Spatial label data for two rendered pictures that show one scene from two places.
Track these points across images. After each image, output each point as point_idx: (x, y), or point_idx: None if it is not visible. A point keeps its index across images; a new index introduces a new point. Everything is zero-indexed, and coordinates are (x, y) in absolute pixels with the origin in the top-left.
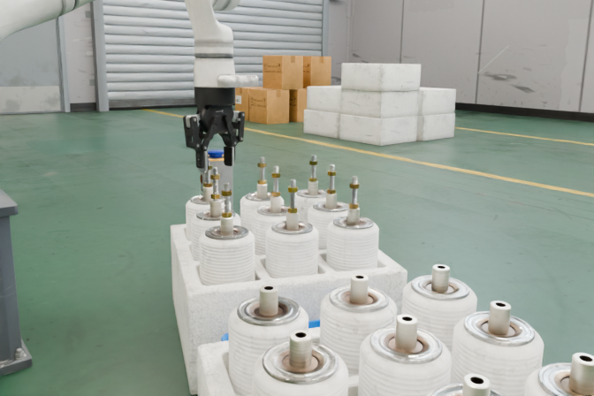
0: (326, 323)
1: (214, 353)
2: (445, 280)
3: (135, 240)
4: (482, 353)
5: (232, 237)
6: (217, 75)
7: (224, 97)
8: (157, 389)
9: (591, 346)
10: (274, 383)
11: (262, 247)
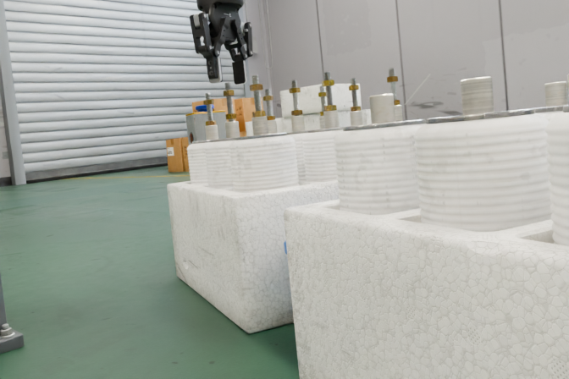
0: None
1: (312, 207)
2: (565, 94)
3: (106, 248)
4: None
5: (272, 134)
6: None
7: None
8: (202, 337)
9: None
10: (468, 122)
11: None
